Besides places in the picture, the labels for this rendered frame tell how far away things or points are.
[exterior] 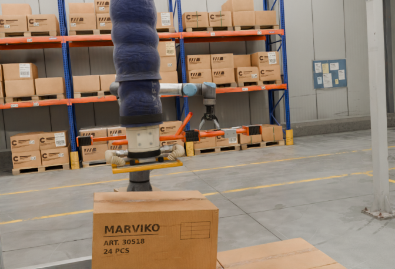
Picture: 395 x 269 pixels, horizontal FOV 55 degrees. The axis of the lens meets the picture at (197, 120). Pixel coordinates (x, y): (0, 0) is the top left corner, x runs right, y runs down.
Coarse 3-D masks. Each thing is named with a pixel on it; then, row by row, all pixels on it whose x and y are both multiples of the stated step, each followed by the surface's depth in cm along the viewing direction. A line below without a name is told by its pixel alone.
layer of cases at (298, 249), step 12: (288, 240) 241; (300, 240) 239; (228, 252) 230; (240, 252) 228; (252, 252) 227; (264, 252) 226; (276, 252) 225; (288, 252) 224; (300, 252) 222; (312, 252) 221; (216, 264) 214; (228, 264) 213; (240, 264) 212; (252, 264) 211; (264, 264) 210; (276, 264) 209; (288, 264) 208; (300, 264) 207; (312, 264) 206; (324, 264) 205; (336, 264) 204
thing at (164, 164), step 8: (160, 160) 188; (168, 160) 191; (176, 160) 192; (112, 168) 184; (120, 168) 181; (128, 168) 181; (136, 168) 181; (144, 168) 182; (152, 168) 183; (160, 168) 184
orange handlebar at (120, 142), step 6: (204, 132) 205; (210, 132) 202; (216, 132) 203; (222, 132) 203; (240, 132) 206; (96, 138) 214; (102, 138) 215; (108, 138) 216; (114, 138) 217; (120, 138) 218; (162, 138) 195; (168, 138) 196; (174, 138) 197; (180, 138) 198; (114, 144) 190; (120, 144) 191
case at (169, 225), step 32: (128, 192) 214; (160, 192) 217; (192, 192) 220; (96, 224) 173; (128, 224) 176; (160, 224) 180; (192, 224) 184; (96, 256) 173; (128, 256) 177; (160, 256) 181; (192, 256) 185
